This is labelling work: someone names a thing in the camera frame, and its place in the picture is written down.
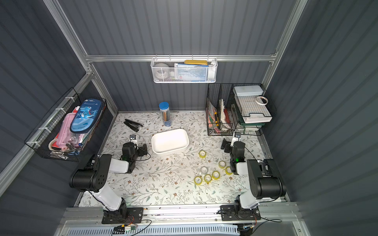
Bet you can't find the white wire wall basket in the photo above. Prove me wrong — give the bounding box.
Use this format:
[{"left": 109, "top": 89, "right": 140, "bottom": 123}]
[{"left": 150, "top": 58, "right": 218, "bottom": 84}]

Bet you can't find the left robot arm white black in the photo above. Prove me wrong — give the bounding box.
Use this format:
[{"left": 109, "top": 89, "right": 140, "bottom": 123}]
[{"left": 69, "top": 142, "right": 149, "bottom": 224}]

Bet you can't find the black wire desk organizer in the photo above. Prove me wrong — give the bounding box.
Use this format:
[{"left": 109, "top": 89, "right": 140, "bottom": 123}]
[{"left": 206, "top": 83, "right": 277, "bottom": 136}]

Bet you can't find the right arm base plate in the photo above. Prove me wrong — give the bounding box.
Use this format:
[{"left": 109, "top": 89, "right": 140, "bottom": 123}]
[{"left": 217, "top": 205, "right": 261, "bottom": 221}]

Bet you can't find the blue-lidded colored pencil tube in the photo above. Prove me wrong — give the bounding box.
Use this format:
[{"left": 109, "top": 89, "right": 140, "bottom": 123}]
[{"left": 159, "top": 102, "right": 171, "bottom": 127}]

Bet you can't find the black stapler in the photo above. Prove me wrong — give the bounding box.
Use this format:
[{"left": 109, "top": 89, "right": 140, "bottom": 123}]
[{"left": 124, "top": 119, "right": 144, "bottom": 132}]

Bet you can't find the blue dinosaur pencil case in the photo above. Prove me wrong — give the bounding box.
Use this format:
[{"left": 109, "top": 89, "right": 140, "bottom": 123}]
[{"left": 70, "top": 98, "right": 105, "bottom": 134}]

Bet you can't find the black wire side basket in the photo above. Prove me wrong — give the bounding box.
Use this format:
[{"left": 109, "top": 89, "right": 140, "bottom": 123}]
[{"left": 25, "top": 89, "right": 107, "bottom": 162}]

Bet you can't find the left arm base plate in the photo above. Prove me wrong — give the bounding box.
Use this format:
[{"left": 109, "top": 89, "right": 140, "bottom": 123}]
[{"left": 101, "top": 207, "right": 144, "bottom": 224}]

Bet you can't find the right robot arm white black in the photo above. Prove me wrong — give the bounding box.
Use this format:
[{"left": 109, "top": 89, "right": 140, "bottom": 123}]
[{"left": 220, "top": 139, "right": 286, "bottom": 220}]

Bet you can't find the clear transparent tape roll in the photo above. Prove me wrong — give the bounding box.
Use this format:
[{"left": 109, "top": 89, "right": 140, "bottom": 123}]
[{"left": 200, "top": 166, "right": 208, "bottom": 175}]

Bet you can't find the white tape roll in basket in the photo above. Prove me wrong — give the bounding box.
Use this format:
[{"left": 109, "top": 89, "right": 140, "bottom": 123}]
[{"left": 152, "top": 63, "right": 170, "bottom": 80}]

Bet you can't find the pink pencil case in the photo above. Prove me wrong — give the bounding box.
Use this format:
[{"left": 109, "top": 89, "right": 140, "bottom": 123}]
[{"left": 55, "top": 113, "right": 76, "bottom": 148}]

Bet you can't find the yellow transparent tape roll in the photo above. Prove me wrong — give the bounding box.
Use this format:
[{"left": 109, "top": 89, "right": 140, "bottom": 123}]
[
  {"left": 194, "top": 176, "right": 203, "bottom": 185},
  {"left": 204, "top": 174, "right": 212, "bottom": 183},
  {"left": 218, "top": 161, "right": 227, "bottom": 169},
  {"left": 212, "top": 171, "right": 221, "bottom": 180},
  {"left": 225, "top": 166, "right": 233, "bottom": 175},
  {"left": 198, "top": 150, "right": 207, "bottom": 158}
]

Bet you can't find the blue white packet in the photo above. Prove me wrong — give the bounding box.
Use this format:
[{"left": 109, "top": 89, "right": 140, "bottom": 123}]
[{"left": 174, "top": 63, "right": 209, "bottom": 82}]

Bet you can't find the white plastic storage box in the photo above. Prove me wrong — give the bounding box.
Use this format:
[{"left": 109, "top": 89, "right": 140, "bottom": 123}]
[{"left": 151, "top": 129, "right": 190, "bottom": 155}]

